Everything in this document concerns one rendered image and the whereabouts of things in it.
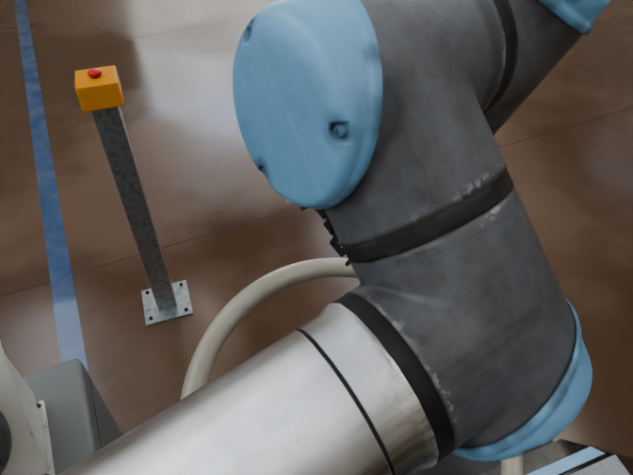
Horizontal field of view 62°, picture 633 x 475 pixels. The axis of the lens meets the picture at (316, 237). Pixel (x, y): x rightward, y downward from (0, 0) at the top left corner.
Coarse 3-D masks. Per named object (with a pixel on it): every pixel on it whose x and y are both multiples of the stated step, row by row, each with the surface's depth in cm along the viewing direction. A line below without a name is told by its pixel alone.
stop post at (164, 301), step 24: (96, 96) 156; (120, 96) 159; (96, 120) 163; (120, 120) 166; (120, 144) 171; (120, 168) 177; (120, 192) 183; (144, 192) 192; (144, 216) 193; (144, 240) 201; (144, 264) 209; (168, 288) 223; (144, 312) 229; (168, 312) 229; (192, 312) 229
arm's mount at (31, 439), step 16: (0, 352) 91; (0, 368) 91; (0, 384) 91; (16, 384) 95; (0, 400) 91; (16, 400) 92; (32, 400) 101; (16, 416) 92; (32, 416) 98; (16, 432) 92; (32, 432) 93; (48, 432) 103; (16, 448) 92; (32, 448) 92; (48, 448) 100; (16, 464) 92; (32, 464) 92; (48, 464) 97
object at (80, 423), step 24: (72, 360) 115; (48, 384) 111; (72, 384) 111; (48, 408) 107; (72, 408) 107; (96, 408) 115; (72, 432) 103; (96, 432) 107; (120, 432) 137; (72, 456) 100
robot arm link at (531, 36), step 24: (528, 0) 26; (552, 0) 26; (576, 0) 26; (600, 0) 27; (528, 24) 27; (552, 24) 27; (576, 24) 27; (528, 48) 27; (552, 48) 29; (528, 72) 29; (504, 96) 29; (504, 120) 35
